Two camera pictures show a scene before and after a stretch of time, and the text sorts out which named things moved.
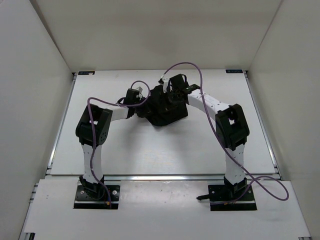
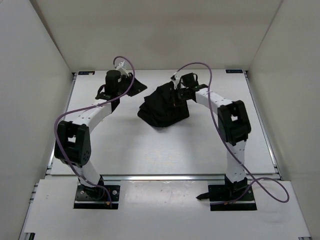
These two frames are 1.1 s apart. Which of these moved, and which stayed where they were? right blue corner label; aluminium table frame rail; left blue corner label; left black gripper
Moved: left black gripper
Stayed: right blue corner label; aluminium table frame rail; left blue corner label
